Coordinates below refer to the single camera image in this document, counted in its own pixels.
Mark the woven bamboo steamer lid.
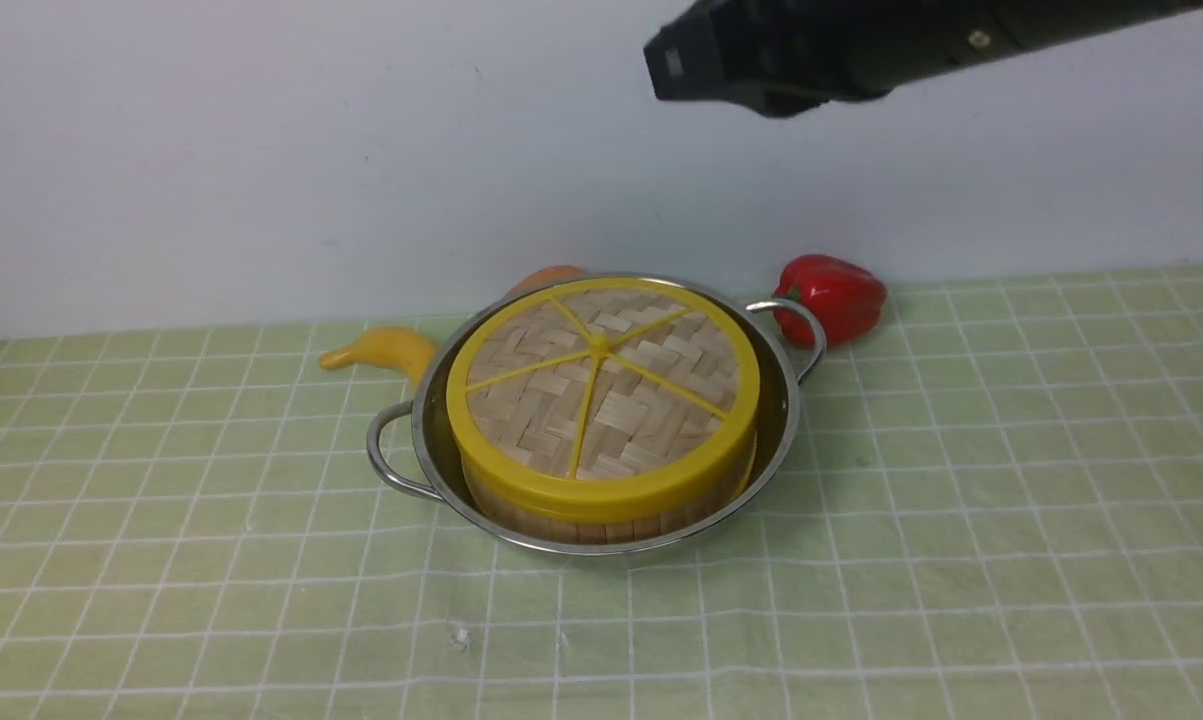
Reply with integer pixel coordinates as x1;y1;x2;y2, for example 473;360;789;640
444;276;761;493

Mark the green checkered tablecloth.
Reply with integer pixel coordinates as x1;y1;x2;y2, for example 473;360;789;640
0;266;1203;719

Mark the yellow banana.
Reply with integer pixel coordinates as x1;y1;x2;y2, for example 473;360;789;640
318;325;438;386

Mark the bamboo steamer basket yellow rim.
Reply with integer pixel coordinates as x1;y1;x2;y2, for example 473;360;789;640
461;433;758;545

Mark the stainless steel two-handled pot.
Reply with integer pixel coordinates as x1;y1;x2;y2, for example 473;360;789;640
365;273;828;557

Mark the orange round fruit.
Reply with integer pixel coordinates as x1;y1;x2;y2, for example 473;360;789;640
504;264;587;299

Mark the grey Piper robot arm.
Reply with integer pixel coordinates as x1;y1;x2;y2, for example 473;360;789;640
642;1;1203;119

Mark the red bell pepper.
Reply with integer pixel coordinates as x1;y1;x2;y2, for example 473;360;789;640
774;254;888;349

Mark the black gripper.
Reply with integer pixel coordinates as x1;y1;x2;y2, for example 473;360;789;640
642;1;1002;119

